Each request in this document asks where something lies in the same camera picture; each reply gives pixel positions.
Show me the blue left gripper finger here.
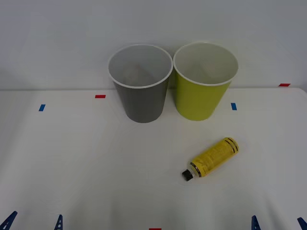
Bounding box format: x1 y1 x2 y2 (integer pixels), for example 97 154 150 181
0 210 18 230
54 214 64 230

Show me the yellow bottle with black cap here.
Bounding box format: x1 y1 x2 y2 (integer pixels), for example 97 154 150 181
181 137 240 182

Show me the yellow-green plastic waste bin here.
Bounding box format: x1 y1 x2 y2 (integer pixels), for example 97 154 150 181
173 41 240 121

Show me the grey plastic waste bin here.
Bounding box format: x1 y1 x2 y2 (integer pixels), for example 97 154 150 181
107 43 174 124

